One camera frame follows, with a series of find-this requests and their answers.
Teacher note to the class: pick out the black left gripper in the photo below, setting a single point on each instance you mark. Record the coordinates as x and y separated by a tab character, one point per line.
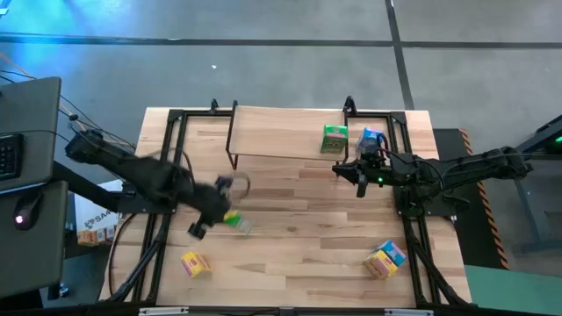
213	206

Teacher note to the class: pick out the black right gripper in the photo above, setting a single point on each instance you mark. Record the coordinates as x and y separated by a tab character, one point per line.
379	169

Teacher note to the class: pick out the green Apple Jacks cereal box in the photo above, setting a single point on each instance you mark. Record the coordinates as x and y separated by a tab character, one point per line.
232	218
333	139

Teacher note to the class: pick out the blue Rice Krispies cereal box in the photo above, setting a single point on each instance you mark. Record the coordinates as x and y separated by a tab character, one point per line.
395	252
368	139

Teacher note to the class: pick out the yellow cereal box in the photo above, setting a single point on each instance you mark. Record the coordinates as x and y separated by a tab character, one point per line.
195	264
379	264

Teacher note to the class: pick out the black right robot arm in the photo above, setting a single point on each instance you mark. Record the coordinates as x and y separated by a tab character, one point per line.
474	169

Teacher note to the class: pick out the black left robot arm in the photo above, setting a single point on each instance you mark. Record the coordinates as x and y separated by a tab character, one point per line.
145	175

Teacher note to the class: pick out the wooden shelf with black legs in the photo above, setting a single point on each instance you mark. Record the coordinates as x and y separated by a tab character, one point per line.
285	131

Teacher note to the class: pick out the white cardboard box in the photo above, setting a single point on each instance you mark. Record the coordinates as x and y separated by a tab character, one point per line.
94	210

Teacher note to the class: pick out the black mat with hazard stripes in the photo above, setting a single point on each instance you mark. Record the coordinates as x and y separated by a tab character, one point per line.
465	237

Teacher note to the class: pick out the desk caster wheel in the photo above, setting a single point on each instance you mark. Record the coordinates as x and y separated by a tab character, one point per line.
63	292

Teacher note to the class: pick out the black computer mouse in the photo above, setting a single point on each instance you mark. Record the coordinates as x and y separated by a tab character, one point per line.
27	210

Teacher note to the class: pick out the black box with green light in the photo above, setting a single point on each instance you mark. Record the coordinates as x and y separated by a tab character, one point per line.
549	131

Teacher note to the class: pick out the green floor mat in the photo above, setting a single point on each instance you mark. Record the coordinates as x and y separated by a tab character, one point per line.
513	289

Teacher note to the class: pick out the black keyboard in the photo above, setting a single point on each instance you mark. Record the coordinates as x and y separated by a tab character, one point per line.
11	155

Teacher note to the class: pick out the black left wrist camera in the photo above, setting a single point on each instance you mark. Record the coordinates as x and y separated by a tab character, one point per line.
197	231

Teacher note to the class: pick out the black metal table frame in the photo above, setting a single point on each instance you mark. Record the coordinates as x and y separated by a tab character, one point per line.
175	115

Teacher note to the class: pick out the silver aluminium bracket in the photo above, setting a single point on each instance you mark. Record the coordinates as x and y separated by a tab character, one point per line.
408	312
162	311

